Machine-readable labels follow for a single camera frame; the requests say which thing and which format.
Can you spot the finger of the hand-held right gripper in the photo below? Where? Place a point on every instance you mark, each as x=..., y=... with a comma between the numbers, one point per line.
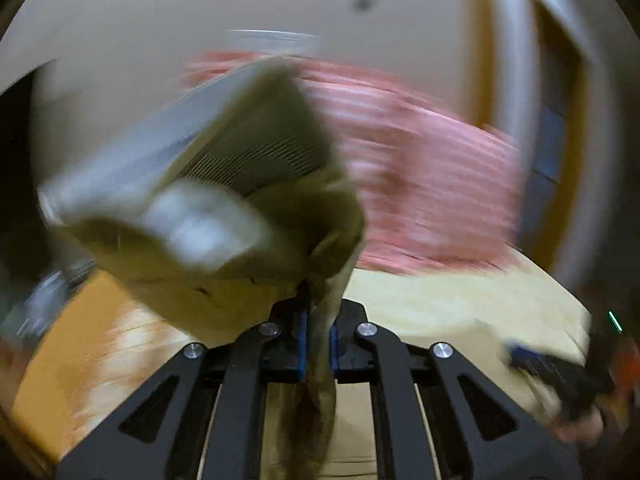
x=555, y=372

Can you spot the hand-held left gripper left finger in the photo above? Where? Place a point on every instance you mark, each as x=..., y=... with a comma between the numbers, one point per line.
x=301, y=347

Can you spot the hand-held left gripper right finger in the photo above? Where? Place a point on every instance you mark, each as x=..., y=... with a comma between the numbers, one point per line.
x=334, y=352

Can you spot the olive green pants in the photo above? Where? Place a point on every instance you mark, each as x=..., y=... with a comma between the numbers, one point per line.
x=260, y=125

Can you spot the person's right hand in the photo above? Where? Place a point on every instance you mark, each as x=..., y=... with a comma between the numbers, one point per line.
x=577, y=429

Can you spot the yellow bed sheet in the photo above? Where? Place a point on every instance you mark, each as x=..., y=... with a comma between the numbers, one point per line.
x=450, y=300

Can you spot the pink striped blanket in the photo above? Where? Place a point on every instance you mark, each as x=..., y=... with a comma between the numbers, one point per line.
x=430, y=175

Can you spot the wooden door frame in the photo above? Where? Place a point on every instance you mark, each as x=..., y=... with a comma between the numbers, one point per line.
x=482, y=60

